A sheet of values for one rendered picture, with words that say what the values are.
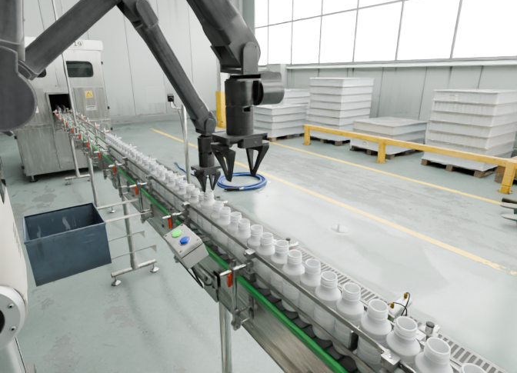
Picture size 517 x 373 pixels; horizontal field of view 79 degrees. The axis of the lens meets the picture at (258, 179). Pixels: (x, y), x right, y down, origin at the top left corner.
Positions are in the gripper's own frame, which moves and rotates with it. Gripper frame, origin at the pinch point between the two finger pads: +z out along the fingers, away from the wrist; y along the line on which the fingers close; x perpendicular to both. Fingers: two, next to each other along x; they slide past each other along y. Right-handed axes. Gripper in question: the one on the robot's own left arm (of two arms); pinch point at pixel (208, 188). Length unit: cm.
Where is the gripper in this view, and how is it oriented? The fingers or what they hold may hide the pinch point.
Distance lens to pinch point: 118.6
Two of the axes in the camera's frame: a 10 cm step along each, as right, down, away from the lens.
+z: 0.0, 9.5, 3.2
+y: -8.0, 1.9, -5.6
